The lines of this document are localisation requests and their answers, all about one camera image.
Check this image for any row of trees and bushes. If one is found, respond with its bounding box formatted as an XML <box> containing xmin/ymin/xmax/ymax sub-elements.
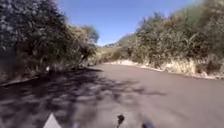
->
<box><xmin>96</xmin><ymin>0</ymin><xmax>224</xmax><ymax>76</ymax></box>
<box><xmin>0</xmin><ymin>0</ymin><xmax>101</xmax><ymax>84</ymax></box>

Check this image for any grey asphalt road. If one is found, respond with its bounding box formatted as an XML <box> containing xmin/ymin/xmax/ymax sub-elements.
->
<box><xmin>0</xmin><ymin>63</ymin><xmax>224</xmax><ymax>128</ymax></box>

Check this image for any robot's own part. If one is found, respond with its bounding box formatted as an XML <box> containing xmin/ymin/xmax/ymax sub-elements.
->
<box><xmin>116</xmin><ymin>114</ymin><xmax>126</xmax><ymax>128</ymax></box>
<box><xmin>42</xmin><ymin>112</ymin><xmax>62</xmax><ymax>128</ymax></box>
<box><xmin>141</xmin><ymin>121</ymin><xmax>155</xmax><ymax>128</ymax></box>

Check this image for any dry grass verge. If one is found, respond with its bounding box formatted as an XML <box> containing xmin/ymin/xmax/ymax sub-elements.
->
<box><xmin>103</xmin><ymin>58</ymin><xmax>224</xmax><ymax>80</ymax></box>

